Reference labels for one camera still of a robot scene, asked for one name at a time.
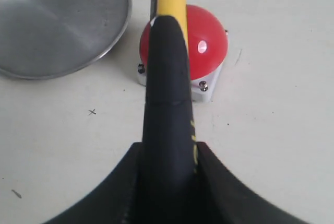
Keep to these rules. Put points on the round stainless steel plate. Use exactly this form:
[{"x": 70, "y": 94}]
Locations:
[{"x": 45, "y": 39}]

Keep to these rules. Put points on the yellow black claw hammer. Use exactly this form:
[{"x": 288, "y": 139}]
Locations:
[{"x": 168, "y": 161}]

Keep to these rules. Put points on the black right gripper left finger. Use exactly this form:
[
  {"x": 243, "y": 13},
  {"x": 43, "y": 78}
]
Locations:
[{"x": 113, "y": 200}]

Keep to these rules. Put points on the red dome push button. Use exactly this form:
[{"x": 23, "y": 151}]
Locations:
[{"x": 208, "y": 45}]

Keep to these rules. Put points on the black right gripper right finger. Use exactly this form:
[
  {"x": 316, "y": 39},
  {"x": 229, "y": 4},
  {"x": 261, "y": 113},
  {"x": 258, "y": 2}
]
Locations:
[{"x": 223, "y": 198}]

